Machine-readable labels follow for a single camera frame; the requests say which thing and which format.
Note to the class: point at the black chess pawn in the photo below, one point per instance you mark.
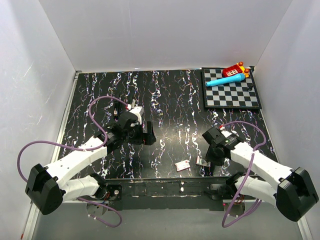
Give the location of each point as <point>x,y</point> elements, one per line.
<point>250,87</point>

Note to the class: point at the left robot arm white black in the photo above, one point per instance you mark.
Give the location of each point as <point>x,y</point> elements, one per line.
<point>51,185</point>

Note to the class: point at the black stapler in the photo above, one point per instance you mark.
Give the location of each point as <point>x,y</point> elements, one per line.
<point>117,109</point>

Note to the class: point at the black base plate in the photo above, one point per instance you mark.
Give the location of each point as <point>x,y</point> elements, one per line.
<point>165,193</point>

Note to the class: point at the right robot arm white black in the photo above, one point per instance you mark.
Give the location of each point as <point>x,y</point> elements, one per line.
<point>291,191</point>

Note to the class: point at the checkered chess board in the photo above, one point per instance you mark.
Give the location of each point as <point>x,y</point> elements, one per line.
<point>233,95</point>

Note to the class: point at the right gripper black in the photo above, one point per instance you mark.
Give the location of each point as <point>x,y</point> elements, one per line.
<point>210,157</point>

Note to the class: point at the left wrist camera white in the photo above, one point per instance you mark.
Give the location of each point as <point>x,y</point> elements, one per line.
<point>136,110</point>

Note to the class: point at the red toy block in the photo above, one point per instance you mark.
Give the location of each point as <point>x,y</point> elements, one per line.
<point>238,68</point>

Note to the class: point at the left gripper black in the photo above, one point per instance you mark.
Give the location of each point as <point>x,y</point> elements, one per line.
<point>147,138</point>

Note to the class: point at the red white staple box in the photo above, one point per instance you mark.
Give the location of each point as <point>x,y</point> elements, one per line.
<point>182,165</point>

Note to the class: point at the blue toy marker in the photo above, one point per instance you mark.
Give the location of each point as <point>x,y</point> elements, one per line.
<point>226,80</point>

